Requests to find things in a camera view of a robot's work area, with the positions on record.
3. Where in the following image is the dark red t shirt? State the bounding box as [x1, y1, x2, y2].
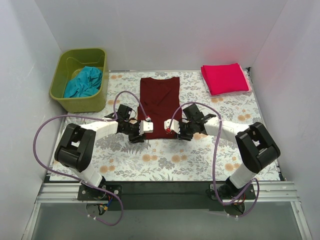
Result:
[140, 77, 180, 140]

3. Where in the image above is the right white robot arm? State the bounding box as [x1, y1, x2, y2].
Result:
[164, 102, 281, 204]

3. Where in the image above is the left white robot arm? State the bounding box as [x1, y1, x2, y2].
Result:
[54, 104, 153, 188]

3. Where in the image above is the floral table mat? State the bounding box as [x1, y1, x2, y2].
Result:
[49, 70, 282, 182]

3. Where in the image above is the folded pink t shirt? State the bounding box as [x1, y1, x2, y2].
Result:
[200, 62, 250, 96]

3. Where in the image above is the teal t shirt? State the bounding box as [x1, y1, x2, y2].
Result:
[63, 66, 103, 98]

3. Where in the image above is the olive green plastic bin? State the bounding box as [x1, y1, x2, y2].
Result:
[49, 48, 109, 113]

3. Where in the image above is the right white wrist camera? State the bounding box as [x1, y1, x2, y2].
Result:
[164, 119, 180, 134]

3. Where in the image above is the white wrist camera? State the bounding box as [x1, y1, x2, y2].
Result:
[164, 119, 180, 134]
[138, 116, 154, 136]

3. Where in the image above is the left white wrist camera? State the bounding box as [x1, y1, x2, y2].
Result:
[138, 116, 154, 136]

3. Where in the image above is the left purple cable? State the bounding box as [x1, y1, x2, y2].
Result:
[32, 90, 151, 227]

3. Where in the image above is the purple cable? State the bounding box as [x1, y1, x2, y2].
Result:
[169, 101, 260, 219]
[32, 90, 151, 227]

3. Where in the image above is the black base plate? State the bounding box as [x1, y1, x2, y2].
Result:
[77, 180, 257, 212]

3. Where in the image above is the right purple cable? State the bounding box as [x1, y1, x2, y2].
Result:
[169, 101, 260, 219]

